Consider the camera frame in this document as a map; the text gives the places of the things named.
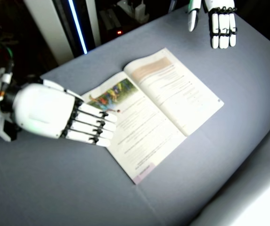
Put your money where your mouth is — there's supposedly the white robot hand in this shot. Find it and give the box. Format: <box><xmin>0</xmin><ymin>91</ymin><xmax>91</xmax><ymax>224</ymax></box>
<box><xmin>187</xmin><ymin>0</ymin><xmax>238</xmax><ymax>49</ymax></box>
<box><xmin>12</xmin><ymin>79</ymin><xmax>118</xmax><ymax>148</ymax></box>

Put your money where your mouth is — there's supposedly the book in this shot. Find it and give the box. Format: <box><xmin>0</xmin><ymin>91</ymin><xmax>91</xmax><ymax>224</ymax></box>
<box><xmin>81</xmin><ymin>48</ymin><xmax>225</xmax><ymax>186</ymax></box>

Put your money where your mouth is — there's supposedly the white plastic container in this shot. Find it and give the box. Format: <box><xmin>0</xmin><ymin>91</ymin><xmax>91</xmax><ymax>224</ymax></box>
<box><xmin>117</xmin><ymin>0</ymin><xmax>150</xmax><ymax>22</ymax></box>

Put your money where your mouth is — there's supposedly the blue light strip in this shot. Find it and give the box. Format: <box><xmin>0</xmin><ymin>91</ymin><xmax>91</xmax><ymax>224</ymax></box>
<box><xmin>67</xmin><ymin>0</ymin><xmax>89</xmax><ymax>55</ymax></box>

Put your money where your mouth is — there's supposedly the black device with red light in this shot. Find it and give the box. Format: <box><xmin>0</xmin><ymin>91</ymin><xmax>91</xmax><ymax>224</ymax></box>
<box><xmin>97</xmin><ymin>8</ymin><xmax>126</xmax><ymax>43</ymax></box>

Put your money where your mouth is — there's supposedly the grey table cloth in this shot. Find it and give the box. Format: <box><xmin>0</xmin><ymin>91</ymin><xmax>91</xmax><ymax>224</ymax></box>
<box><xmin>0</xmin><ymin>4</ymin><xmax>270</xmax><ymax>226</ymax></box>

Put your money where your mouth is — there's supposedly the white upright post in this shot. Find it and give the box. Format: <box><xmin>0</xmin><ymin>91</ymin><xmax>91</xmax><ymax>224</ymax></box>
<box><xmin>23</xmin><ymin>0</ymin><xmax>102</xmax><ymax>65</ymax></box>

